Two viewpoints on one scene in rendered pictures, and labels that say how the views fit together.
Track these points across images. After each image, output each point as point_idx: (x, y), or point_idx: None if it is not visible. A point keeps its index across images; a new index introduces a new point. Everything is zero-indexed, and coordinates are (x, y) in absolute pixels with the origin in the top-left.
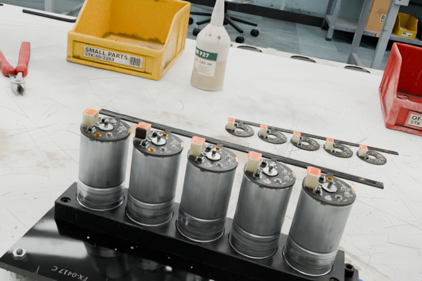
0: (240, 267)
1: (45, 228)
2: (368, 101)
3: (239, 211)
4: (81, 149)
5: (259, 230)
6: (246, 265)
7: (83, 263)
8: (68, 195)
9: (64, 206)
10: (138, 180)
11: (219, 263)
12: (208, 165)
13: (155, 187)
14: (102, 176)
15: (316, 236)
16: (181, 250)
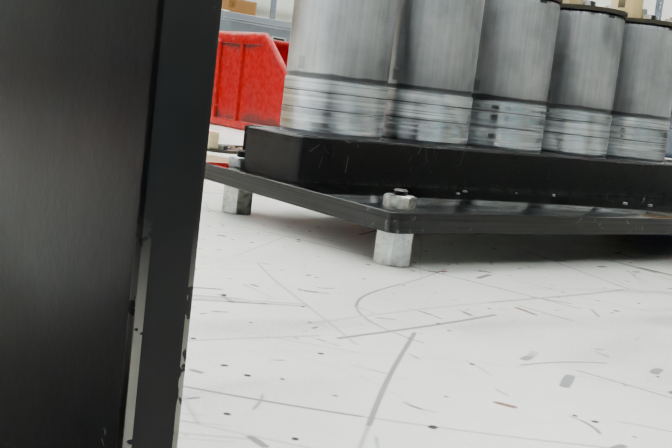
0: (596, 178)
1: (328, 189)
2: (220, 128)
3: (572, 80)
4: None
5: (608, 100)
6: (602, 171)
7: (474, 203)
8: (295, 133)
9: (323, 144)
10: (449, 47)
11: (570, 183)
12: None
13: (474, 56)
14: (386, 53)
15: (666, 88)
16: (521, 176)
